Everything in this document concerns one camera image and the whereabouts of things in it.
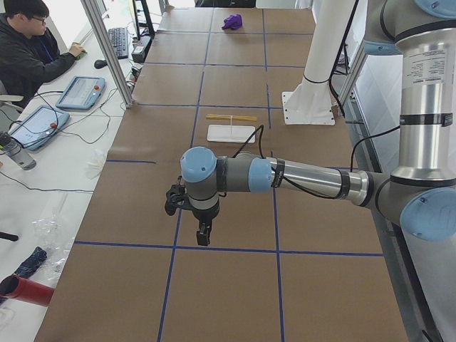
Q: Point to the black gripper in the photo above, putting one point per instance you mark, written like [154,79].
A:
[204,216]

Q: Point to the purple towel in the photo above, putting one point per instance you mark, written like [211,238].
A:
[232,22]

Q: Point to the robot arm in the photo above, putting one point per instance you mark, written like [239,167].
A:
[418,196]

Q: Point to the wooden towel rack white base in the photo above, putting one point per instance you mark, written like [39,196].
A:
[230,132]

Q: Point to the crumpled white tissue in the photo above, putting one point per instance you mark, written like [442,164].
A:
[95,164]

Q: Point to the clear crumpled plastic wrap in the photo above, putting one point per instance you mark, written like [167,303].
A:
[55,234]

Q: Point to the dark plaid cloth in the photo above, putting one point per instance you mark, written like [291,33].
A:
[28,267]

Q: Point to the upper blue teach pendant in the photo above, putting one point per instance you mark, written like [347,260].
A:
[81,93]

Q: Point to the blue teach pendant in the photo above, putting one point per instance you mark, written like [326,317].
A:
[39,127]
[81,93]

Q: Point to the black box on desk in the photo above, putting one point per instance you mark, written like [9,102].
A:
[141,49]

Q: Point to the lower blue teach pendant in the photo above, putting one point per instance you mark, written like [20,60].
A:
[39,127]

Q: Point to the red cylinder tube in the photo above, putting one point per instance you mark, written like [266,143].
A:
[16,287]

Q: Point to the grey water bottle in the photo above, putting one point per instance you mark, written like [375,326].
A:
[15,152]

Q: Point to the black computer mouse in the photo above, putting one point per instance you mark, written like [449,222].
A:
[99,64]

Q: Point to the black keyboard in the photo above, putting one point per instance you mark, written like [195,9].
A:
[119,41]

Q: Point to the seated person in black hoodie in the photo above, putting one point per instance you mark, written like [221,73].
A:
[30,55]

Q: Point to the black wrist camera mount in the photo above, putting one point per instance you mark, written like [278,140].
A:
[176,198]

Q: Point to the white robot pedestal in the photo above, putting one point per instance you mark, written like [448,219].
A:
[310,102]

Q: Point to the aluminium frame post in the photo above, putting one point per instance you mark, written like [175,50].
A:
[95,19]

